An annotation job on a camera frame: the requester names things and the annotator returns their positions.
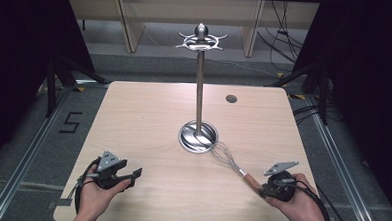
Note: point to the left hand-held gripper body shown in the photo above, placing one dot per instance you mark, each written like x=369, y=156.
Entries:
x=107, y=163

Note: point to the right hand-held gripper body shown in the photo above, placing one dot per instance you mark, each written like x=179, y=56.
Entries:
x=279, y=187

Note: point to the metal utensil stand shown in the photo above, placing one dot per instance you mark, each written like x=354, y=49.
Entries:
x=198, y=124

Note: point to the person's right hand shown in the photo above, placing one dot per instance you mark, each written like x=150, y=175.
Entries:
x=296, y=206

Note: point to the person's left hand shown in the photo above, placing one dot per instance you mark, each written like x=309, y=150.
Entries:
x=95, y=197

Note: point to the black metal stand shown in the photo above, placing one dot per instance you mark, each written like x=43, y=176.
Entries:
x=323, y=92
x=53, y=84

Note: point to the black curtain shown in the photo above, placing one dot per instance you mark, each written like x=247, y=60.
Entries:
x=371, y=98
x=19, y=66

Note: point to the aluminium floor rail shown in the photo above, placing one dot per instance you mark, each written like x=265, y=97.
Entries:
x=28, y=153
x=343, y=170

